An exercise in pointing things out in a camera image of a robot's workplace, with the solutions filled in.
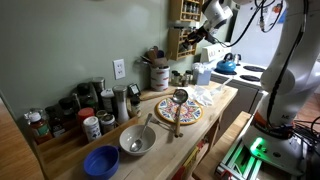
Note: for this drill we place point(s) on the metal ladle wooden handle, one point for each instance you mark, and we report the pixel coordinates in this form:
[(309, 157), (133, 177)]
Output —
[(180, 96)]

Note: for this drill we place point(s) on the white crumpled cloth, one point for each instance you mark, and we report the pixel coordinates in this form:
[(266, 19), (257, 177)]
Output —
[(201, 95)]

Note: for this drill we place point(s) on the white wall outlet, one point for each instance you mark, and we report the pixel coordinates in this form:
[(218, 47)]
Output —
[(119, 69)]

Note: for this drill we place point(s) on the white ceramic bowl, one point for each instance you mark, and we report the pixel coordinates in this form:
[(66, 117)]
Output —
[(135, 132)]

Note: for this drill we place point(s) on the colourful patterned plate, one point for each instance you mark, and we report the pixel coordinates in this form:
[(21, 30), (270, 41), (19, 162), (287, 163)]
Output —
[(190, 111)]

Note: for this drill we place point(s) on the white stove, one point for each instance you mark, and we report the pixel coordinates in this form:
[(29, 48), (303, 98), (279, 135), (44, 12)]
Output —
[(245, 78)]

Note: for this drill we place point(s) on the wooden condiment tray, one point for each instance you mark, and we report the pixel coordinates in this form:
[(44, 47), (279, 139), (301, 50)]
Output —
[(58, 155)]

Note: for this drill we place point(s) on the upper wooden spice rack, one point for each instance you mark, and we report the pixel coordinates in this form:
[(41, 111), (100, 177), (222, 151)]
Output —
[(185, 10)]

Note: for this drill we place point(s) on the wooden spice rack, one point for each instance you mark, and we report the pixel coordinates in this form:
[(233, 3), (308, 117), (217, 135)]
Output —
[(185, 10), (176, 37)]

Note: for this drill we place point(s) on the metal fork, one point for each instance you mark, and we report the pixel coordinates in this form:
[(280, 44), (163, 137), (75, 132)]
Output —
[(165, 126)]

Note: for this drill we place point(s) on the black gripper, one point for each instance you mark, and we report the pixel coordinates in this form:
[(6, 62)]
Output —
[(198, 35)]

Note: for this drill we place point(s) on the small black timer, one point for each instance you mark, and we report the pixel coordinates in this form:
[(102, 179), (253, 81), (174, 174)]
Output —
[(134, 90)]

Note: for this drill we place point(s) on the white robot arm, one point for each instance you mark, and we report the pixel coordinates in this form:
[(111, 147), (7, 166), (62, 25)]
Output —
[(289, 80)]

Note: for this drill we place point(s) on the blue tissue box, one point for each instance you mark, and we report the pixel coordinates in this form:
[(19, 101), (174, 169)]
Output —
[(202, 78)]

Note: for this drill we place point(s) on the blue plastic bowl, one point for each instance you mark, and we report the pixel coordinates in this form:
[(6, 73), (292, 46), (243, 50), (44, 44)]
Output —
[(102, 163)]

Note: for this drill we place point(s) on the dark lid spice jars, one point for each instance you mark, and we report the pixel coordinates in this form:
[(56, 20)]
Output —
[(181, 80)]

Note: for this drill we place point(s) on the tall steel pepper mill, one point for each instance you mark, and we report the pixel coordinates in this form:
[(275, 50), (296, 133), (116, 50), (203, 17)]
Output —
[(120, 92)]

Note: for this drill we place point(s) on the metal spoon in bowl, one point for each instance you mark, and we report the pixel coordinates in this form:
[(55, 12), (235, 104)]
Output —
[(137, 144)]

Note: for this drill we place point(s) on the blue kettle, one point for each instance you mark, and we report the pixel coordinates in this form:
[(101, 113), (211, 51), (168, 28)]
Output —
[(227, 64)]

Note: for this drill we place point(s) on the lower wooden spice rack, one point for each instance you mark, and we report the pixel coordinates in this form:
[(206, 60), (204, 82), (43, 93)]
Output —
[(176, 37)]

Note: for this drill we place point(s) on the white red utensil crock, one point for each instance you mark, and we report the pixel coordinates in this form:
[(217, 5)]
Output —
[(160, 78)]

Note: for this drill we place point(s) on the white refrigerator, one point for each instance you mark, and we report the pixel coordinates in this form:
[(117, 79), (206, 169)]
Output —
[(260, 33)]

